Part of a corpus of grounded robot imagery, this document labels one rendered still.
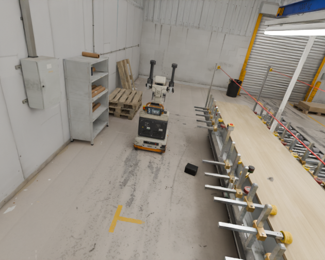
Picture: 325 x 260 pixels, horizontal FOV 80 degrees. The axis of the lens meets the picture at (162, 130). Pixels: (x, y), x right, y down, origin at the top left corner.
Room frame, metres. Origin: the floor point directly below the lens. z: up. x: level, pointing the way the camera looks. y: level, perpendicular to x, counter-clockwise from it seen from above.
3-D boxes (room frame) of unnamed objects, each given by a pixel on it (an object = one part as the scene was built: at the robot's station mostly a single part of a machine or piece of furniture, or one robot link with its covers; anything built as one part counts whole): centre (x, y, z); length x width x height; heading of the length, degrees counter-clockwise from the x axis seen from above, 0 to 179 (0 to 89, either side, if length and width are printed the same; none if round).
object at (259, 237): (0.99, -0.82, 0.95); 0.14 x 0.06 x 0.05; 178
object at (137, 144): (3.51, 0.19, 0.16); 0.67 x 0.64 x 0.25; 178
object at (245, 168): (1.52, -0.83, 0.90); 0.04 x 0.04 x 0.48; 88
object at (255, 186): (1.27, -0.82, 0.91); 0.04 x 0.04 x 0.48; 88
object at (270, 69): (4.29, -2.03, 1.25); 0.15 x 0.08 x 1.10; 178
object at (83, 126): (3.60, 1.51, 0.78); 0.90 x 0.45 x 1.55; 178
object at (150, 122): (3.42, 0.19, 0.59); 0.55 x 0.34 x 0.83; 88
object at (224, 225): (0.98, -0.76, 0.95); 0.50 x 0.04 x 0.04; 88
